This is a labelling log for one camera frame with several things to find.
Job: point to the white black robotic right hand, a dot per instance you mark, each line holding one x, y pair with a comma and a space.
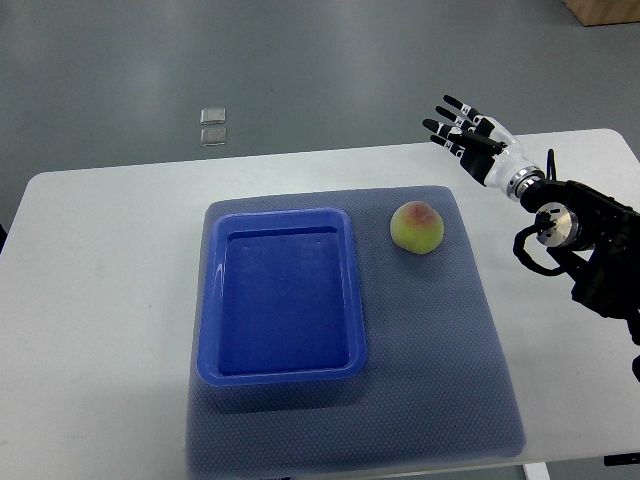
485, 149

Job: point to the green red peach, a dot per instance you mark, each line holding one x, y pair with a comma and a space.
416, 227

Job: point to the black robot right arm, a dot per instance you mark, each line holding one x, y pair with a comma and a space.
589, 236

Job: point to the lower metal floor plate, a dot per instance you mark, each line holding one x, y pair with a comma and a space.
213, 136

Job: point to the metal floor plate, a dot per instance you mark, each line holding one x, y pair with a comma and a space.
213, 115
213, 136

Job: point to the upper metal floor plate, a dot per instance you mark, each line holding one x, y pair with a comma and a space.
213, 115

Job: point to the cardboard box corner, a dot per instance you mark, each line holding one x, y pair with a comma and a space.
604, 12

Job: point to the blue plastic tray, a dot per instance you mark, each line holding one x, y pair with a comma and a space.
281, 300

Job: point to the white table leg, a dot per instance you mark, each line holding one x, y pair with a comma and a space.
536, 471

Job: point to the dark object at left edge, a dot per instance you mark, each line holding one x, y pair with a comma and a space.
3, 236

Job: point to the black bracket under table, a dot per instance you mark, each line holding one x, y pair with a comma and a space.
622, 459

